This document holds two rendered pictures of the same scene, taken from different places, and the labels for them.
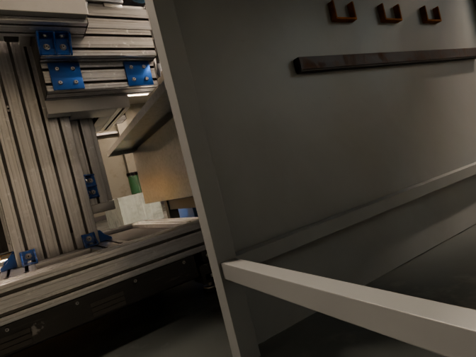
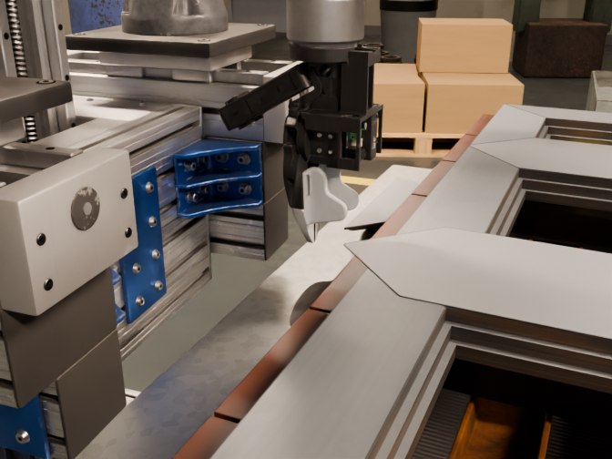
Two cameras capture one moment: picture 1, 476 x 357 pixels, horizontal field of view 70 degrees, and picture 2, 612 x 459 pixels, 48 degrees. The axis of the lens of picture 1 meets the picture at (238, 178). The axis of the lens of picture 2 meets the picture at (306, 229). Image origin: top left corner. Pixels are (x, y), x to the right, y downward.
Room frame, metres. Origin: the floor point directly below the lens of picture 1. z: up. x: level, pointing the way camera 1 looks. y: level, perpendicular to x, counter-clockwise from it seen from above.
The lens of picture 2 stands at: (1.09, -0.32, 1.15)
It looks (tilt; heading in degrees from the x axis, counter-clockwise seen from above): 23 degrees down; 53
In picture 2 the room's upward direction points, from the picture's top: straight up
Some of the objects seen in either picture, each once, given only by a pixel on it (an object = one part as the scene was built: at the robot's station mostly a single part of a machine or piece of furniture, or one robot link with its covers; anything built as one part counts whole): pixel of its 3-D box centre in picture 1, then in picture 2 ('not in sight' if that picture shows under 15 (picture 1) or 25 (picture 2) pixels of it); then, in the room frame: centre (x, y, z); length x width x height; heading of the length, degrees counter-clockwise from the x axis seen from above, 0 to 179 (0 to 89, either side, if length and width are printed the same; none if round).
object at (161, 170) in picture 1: (171, 163); not in sight; (1.69, 0.31, 0.48); 1.30 x 0.04 x 0.35; 29
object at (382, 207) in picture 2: not in sight; (412, 206); (1.98, 0.52, 0.70); 0.39 x 0.12 x 0.04; 29
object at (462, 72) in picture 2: not in sight; (419, 84); (4.20, 2.65, 0.35); 1.26 x 0.96 x 0.71; 129
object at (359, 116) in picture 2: not in sight; (331, 106); (1.53, 0.21, 1.00); 0.09 x 0.08 x 0.12; 119
